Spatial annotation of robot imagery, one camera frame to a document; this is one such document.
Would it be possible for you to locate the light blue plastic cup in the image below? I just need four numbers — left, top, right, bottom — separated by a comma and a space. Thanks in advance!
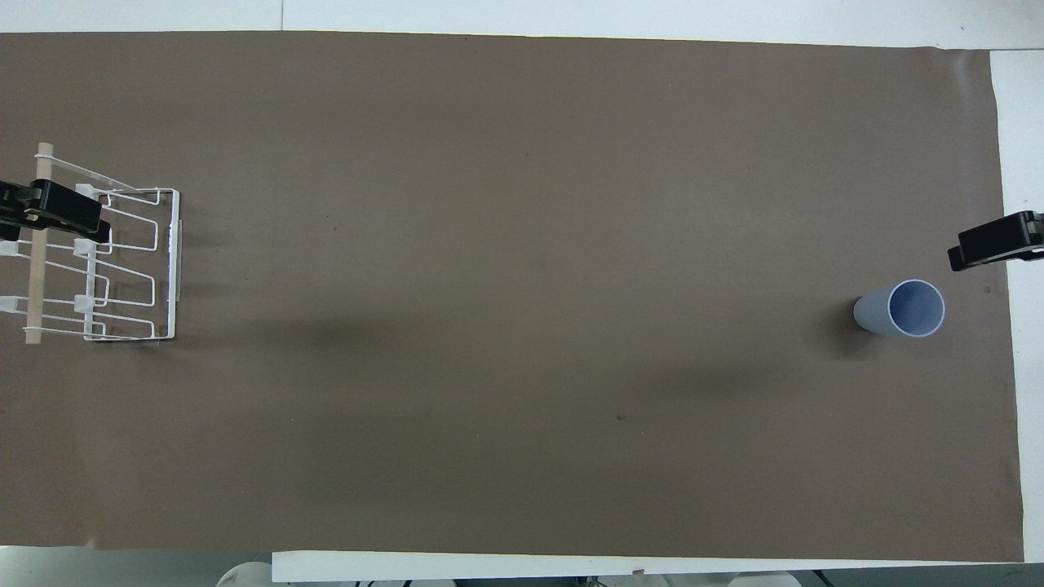
853, 279, 946, 339

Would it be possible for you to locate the white wire cup holder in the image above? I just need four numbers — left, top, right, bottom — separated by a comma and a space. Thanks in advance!
0, 152, 182, 345

